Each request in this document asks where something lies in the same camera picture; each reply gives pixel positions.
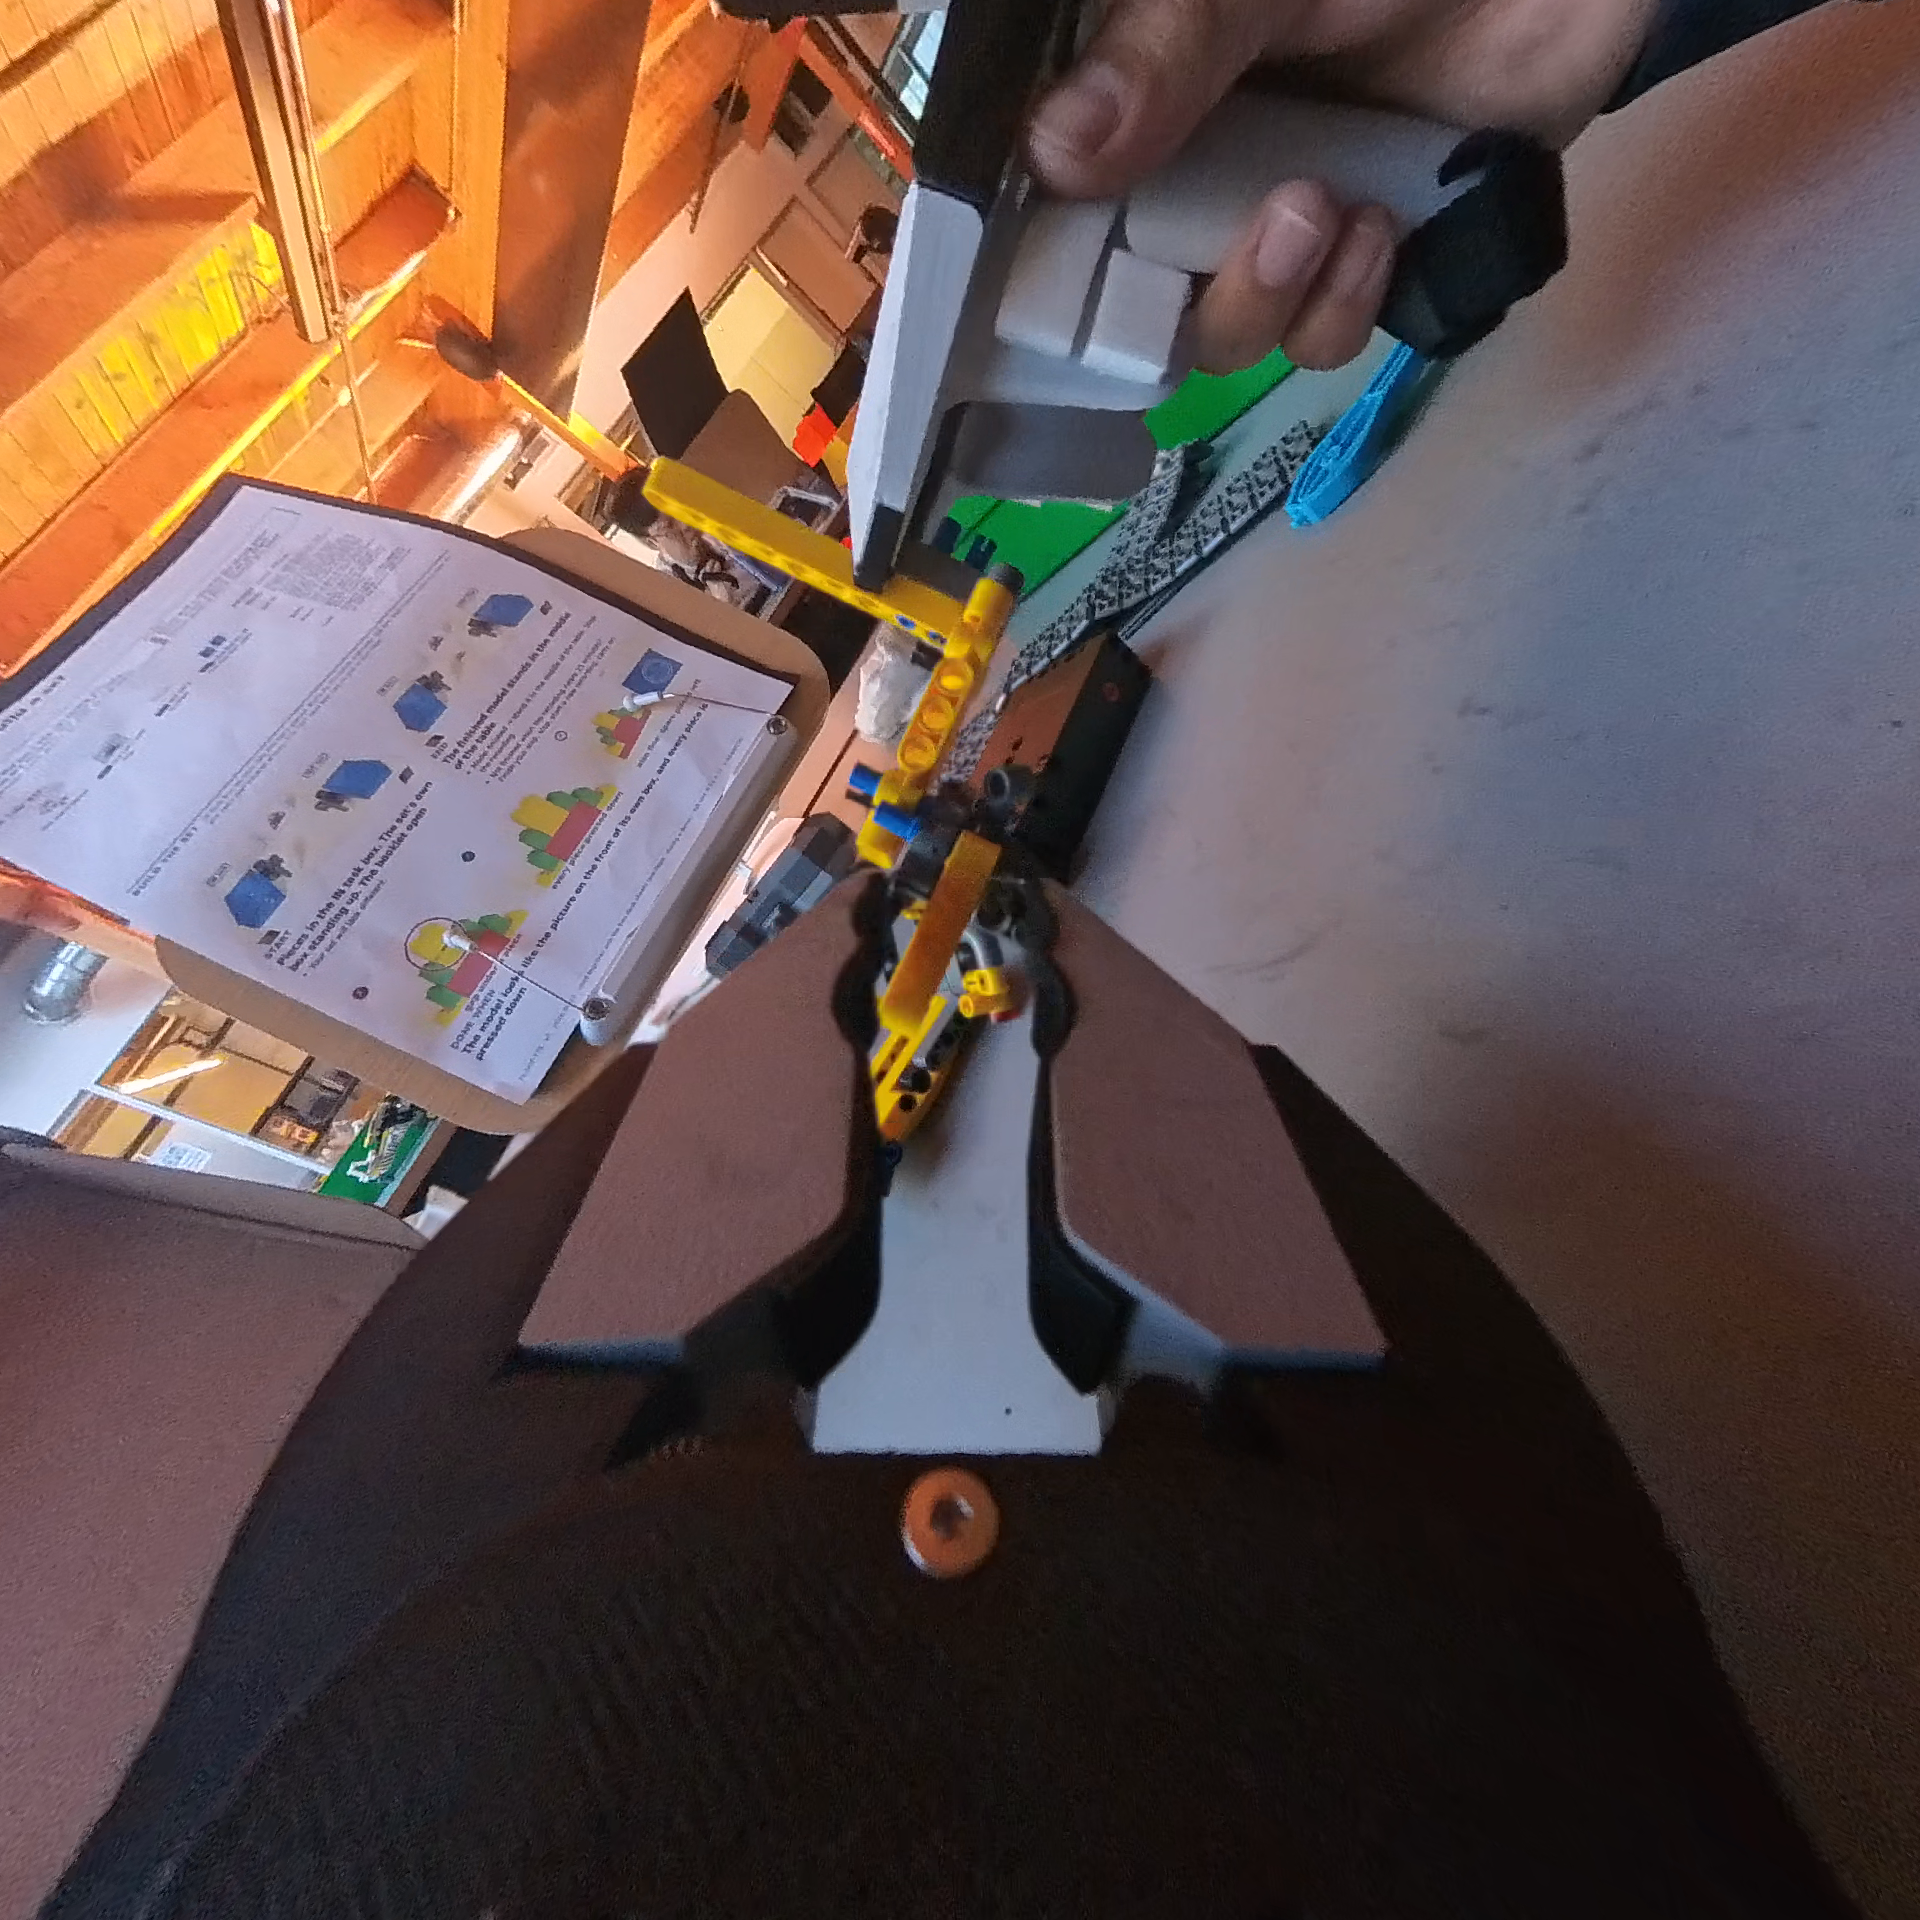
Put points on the grey toy battery box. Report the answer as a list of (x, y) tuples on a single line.
[(780, 901)]

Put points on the black ceiling speaker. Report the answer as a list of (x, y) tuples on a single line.
[(468, 341)]

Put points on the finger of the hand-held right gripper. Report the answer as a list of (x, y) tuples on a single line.
[(1050, 452), (915, 376)]

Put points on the yellow angled toy beam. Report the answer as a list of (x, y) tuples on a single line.
[(960, 691)]

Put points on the grey toy connector with pins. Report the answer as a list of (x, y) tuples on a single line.
[(954, 573)]

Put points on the dark grey toy track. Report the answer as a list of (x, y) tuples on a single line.
[(1243, 504), (1170, 511)]

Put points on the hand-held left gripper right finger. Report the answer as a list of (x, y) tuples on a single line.
[(1185, 1185)]

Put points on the blue toy separator tool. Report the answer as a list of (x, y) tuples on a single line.
[(1348, 441)]

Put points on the long yellow toy beam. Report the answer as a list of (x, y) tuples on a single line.
[(750, 533)]

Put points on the printed instruction sheet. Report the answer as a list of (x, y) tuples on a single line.
[(376, 751)]

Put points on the crumpled white plastic bag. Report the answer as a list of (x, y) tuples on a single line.
[(891, 691)]

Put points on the green plastic bin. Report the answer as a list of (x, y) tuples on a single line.
[(1035, 533)]

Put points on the grey desk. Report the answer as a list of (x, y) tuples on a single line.
[(1499, 901)]

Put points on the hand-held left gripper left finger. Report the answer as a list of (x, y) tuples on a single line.
[(720, 1172)]

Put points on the hanging light bar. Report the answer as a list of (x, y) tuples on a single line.
[(292, 165)]

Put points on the small grey yellow toy assembly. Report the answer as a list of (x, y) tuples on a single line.
[(938, 961)]

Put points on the instruction sheet on board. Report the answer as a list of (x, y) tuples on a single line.
[(742, 819)]

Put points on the person's right hand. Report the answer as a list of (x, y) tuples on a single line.
[(1348, 45)]

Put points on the black yellow toy vehicle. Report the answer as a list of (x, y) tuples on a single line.
[(1078, 751)]

